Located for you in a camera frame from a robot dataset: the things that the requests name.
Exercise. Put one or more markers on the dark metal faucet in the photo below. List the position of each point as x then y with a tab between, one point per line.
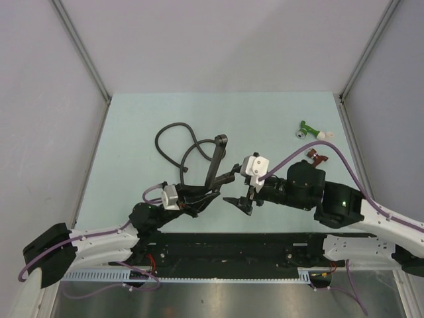
220	142

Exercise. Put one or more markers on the white slotted cable duct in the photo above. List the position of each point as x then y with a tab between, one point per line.
120	275

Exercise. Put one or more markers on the green tap white elbow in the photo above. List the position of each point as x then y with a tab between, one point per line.
305	129

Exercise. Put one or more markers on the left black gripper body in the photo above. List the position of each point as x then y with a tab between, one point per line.
181	203

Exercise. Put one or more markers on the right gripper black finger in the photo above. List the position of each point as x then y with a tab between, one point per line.
238	203
236	169

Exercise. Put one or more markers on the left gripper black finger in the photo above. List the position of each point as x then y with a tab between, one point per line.
199	203
201	190

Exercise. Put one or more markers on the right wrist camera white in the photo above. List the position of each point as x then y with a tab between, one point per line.
253	168

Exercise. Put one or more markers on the aluminium frame post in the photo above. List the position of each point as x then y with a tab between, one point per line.
75	38
378	32

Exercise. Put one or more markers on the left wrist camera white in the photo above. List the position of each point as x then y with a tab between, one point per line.
169	197

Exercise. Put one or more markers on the right aluminium frame post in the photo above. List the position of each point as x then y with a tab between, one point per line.
378	32

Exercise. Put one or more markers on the brown tap white elbow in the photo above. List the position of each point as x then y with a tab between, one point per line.
316	158

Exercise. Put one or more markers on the left aluminium frame post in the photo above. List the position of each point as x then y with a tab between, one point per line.
75	38

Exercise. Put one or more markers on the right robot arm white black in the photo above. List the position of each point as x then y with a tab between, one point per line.
334	205

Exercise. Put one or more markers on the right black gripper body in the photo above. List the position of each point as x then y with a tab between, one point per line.
262	195

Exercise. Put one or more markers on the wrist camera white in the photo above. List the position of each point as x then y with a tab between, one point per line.
169	197
253	168

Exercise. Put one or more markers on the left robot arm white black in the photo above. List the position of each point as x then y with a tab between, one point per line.
60	250

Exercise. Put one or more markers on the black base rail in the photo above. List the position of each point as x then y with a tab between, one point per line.
234	255

